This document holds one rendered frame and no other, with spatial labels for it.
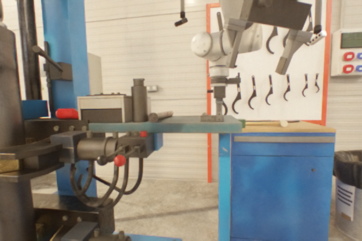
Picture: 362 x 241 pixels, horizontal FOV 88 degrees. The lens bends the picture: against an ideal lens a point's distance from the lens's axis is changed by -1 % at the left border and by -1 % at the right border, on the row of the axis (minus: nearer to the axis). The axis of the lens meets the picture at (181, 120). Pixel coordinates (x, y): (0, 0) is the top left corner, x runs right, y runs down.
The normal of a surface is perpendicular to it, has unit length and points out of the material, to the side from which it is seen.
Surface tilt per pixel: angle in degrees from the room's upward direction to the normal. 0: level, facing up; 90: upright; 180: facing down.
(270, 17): 114
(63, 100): 90
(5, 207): 90
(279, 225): 90
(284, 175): 90
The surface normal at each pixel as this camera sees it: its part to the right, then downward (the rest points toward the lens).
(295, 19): 0.09, 0.49
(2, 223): 0.67, 0.06
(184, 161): -0.15, 0.11
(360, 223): -0.83, 0.13
